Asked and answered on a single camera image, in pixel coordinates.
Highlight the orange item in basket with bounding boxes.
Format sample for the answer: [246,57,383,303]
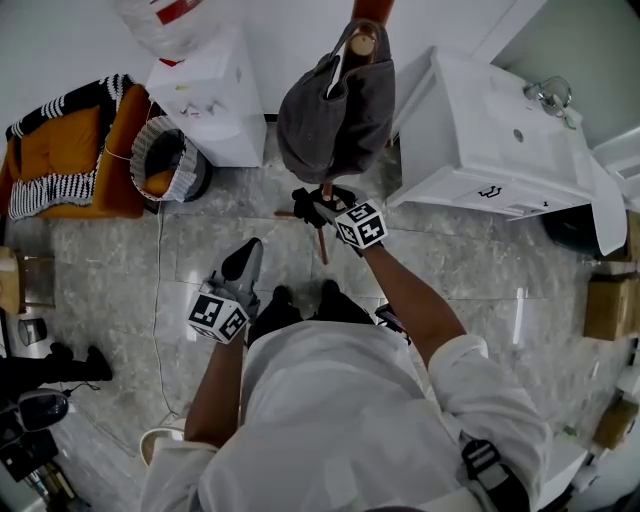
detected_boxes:
[143,169,177,198]

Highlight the white cabinet door panel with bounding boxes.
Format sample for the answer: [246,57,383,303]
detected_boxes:
[588,149,629,258]

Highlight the white woven waste basket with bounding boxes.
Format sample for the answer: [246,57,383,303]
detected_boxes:
[128,114,215,204]

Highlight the black white striped blanket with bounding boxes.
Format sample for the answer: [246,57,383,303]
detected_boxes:
[5,73,140,222]

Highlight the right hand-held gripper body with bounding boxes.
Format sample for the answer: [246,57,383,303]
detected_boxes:
[332,198,389,259]

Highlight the grey cloth bag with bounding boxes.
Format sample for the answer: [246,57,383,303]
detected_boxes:
[276,19,397,186]

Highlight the large cardboard box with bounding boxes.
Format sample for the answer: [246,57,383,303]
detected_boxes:
[583,272,640,343]

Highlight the chrome faucet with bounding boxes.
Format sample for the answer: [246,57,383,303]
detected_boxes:
[522,75,574,119]

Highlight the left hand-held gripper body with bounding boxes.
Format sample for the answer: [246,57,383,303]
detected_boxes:
[187,272,261,346]

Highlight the black equipment box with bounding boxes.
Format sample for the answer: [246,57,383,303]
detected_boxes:
[0,428,62,484]

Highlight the red black waist device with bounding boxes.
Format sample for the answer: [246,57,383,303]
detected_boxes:
[374,303,413,347]

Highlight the light wooden side table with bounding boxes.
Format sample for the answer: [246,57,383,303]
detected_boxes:
[0,245,27,317]

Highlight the orange armchair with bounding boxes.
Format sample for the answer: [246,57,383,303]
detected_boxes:
[0,83,167,221]

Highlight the black grey shoulder strap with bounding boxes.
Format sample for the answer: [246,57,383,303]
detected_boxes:
[460,438,532,512]

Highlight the person's white shirt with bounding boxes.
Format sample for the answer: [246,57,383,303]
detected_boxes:
[139,319,554,512]

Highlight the clear square tray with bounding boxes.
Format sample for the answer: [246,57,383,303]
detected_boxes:
[17,253,57,310]

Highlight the person's left forearm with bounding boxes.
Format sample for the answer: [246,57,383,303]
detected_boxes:
[183,333,250,450]

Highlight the white wall shelf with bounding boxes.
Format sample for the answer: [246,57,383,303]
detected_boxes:
[591,138,640,202]

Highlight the wooden coat stand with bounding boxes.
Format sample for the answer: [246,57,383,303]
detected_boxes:
[273,0,401,266]

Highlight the white floor cable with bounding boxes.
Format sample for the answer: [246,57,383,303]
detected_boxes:
[151,199,182,419]

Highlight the white low cabinet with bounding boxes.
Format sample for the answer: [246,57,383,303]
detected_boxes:
[144,20,269,169]

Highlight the small glass cup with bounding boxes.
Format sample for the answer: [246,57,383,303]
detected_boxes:
[17,316,49,348]

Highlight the small cardboard box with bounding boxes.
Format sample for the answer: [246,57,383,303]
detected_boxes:
[591,393,640,452]

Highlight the person's right forearm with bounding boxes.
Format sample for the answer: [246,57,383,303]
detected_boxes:
[360,243,469,370]

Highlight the black boots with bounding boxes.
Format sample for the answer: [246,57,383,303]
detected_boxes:
[47,342,115,384]

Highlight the person's leg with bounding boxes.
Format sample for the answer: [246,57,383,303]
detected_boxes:
[306,278,377,325]
[246,284,305,347]

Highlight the white plastic bag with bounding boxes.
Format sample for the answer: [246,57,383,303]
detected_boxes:
[116,0,237,62]

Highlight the person's right leg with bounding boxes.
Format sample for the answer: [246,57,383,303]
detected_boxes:
[306,278,377,325]

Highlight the glossy black device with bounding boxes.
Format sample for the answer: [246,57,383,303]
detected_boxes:
[16,388,71,434]

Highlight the white washbasin cabinet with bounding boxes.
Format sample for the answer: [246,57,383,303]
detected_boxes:
[386,45,601,222]

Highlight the person's left leg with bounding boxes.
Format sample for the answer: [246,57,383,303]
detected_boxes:
[246,284,305,347]

